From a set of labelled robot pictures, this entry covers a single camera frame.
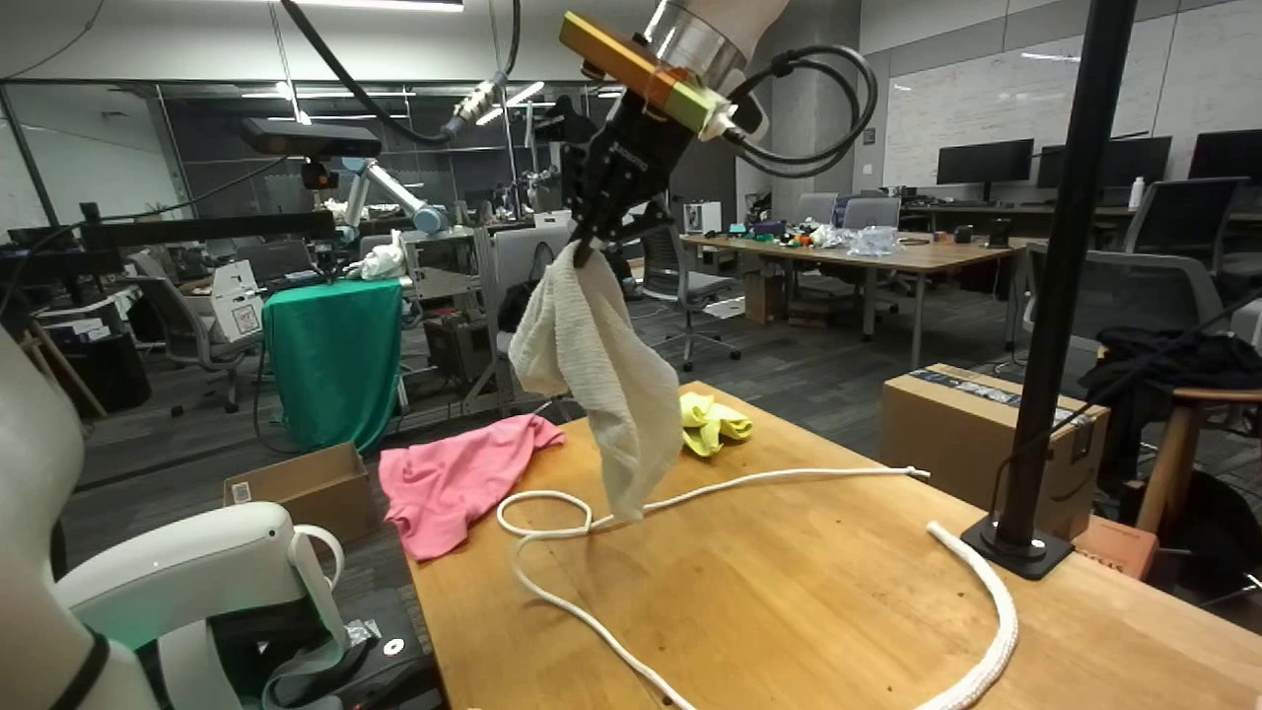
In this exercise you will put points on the reddish flat board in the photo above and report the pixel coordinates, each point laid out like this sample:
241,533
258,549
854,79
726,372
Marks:
1113,545

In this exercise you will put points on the black mount bar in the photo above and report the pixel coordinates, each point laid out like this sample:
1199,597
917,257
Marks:
132,231

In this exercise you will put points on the long wooden desk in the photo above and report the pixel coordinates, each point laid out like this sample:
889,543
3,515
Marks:
910,257

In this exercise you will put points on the green cloth cover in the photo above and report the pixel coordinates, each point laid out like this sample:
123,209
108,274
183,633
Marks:
334,360

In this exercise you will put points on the grey office chair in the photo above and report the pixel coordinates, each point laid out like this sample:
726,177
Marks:
1144,289

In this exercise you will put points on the black mounted camera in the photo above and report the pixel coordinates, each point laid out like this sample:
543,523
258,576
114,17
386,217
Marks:
312,136

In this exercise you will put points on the small open cardboard box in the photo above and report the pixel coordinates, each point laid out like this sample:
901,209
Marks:
308,491

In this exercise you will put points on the white towel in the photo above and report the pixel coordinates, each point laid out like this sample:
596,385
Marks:
605,368

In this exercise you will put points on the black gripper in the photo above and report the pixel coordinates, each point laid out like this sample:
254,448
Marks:
629,161

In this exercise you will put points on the hot pink cloth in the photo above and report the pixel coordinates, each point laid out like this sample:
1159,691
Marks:
454,477

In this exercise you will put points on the round wooden stool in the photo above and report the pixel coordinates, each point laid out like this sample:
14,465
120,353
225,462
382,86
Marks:
1188,434

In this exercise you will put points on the black computer monitor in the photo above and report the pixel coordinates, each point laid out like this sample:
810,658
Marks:
1107,160
984,160
1228,156

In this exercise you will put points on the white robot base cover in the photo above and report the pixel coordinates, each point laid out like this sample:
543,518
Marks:
200,565

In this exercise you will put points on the cardboard box with black tape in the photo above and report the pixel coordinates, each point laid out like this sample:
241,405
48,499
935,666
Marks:
973,434

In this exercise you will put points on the dark swivel chair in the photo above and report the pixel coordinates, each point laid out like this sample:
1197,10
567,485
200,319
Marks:
683,280

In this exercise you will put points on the yellow cloth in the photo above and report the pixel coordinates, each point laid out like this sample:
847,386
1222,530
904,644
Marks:
714,424

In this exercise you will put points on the black pole stand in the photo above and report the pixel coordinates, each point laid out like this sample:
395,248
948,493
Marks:
1049,260

